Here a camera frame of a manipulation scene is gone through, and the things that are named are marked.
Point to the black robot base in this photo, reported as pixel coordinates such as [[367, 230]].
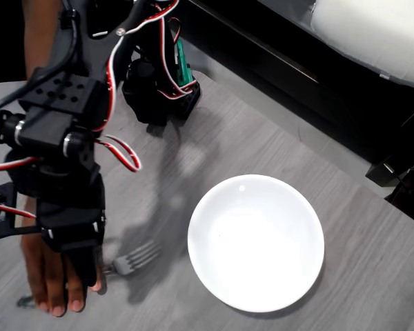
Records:
[[158, 103]]

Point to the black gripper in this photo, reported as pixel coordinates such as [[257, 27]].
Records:
[[70, 232]]

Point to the metal fork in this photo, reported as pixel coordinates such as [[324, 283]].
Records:
[[134, 260]]

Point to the green circuit board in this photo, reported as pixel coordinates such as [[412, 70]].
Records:
[[183, 65]]

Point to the white round plate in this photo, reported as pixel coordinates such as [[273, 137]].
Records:
[[255, 243]]

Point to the person's forearm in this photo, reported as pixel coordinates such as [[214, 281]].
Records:
[[38, 34]]

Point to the person's hand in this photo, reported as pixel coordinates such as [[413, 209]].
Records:
[[51, 279]]

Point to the white cushion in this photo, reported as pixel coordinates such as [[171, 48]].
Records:
[[372, 31]]

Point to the black furniture frame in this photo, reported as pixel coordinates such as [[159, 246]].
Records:
[[296, 62]]

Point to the black box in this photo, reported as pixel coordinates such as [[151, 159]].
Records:
[[383, 174]]

